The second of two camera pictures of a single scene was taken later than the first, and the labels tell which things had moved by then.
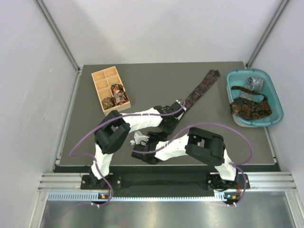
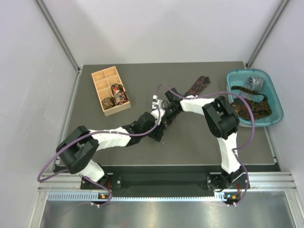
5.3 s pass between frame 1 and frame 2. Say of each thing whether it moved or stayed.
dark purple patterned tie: moved
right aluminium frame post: stayed
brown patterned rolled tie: stayed
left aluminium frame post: stayed
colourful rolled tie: stayed
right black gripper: moved
